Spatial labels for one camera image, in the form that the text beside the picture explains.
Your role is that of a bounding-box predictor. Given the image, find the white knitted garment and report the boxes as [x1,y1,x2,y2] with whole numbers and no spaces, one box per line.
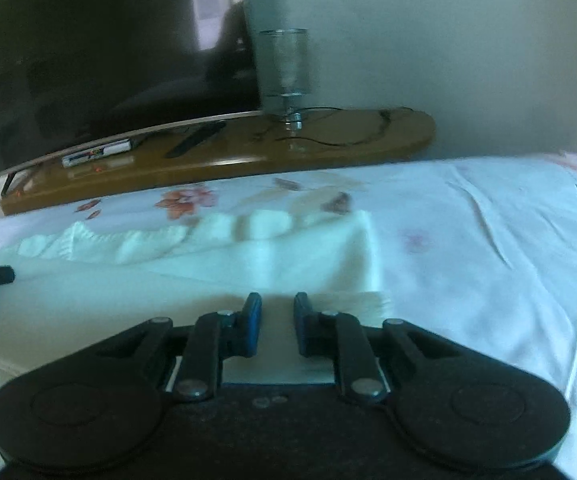
[0,210,388,385]

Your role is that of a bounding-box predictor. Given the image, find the brown wooden tv shelf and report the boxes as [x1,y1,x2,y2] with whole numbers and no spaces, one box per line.
[0,107,436,216]

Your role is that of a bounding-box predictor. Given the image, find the black remote control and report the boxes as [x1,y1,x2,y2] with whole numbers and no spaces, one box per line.
[165,122,226,159]

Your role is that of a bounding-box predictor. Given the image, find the floral white bed sheet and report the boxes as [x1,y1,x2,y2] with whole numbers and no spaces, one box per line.
[0,157,577,479]

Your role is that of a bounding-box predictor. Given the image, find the black flat television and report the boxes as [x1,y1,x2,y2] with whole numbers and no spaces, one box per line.
[0,0,260,174]

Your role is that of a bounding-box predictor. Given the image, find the black power cable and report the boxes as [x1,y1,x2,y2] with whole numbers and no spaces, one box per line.
[252,105,420,149]

